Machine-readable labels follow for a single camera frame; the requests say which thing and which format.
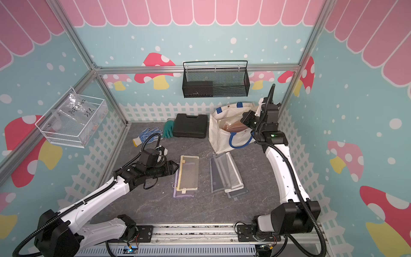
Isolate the black plastic tool case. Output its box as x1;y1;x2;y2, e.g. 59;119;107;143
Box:
172;114;208;139

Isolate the black wire mesh basket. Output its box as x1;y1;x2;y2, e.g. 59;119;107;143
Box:
183;60;250;98

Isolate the cream canvas tote bag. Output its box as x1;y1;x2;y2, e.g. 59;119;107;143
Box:
208;102;258;154

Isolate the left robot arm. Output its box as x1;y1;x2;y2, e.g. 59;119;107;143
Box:
12;133;179;257

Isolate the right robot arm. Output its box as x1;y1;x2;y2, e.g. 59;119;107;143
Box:
240;85;328;257

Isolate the clear plastic labelled bag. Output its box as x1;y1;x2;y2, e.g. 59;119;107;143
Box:
48;90;97;136

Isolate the dark grey mesh pouch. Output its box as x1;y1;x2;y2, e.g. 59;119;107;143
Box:
210;155;230;193

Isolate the blue white work glove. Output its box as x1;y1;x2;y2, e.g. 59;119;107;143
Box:
133;127;163;147

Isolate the pink brown mesh pouch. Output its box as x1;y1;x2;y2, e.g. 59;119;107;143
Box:
223;121;248;133

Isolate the yellow trimmed clear pouch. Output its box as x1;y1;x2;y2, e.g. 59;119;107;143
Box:
176;155;199;194

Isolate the purple pouch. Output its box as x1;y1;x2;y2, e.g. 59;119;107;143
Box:
172;168;195;199

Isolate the green rubber glove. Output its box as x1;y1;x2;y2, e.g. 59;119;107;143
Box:
163;118;175;139

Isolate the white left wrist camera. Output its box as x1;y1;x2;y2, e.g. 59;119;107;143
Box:
155;146;168;157

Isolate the black box in basket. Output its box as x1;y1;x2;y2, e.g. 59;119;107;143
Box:
183;81;214;98

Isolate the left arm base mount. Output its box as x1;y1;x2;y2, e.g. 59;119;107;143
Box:
109;225;154;244

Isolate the grey pouch under white pouch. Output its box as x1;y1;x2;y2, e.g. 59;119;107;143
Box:
227;187;248;201

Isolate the white wire wall basket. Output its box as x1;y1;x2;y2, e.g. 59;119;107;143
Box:
35;88;109;148

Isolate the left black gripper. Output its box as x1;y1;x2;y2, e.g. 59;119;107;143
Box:
146;160;180;179

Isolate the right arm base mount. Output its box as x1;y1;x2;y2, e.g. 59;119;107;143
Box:
234;222;281;242

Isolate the white grey mesh pouch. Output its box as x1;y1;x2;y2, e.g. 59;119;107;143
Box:
216;152;244;193

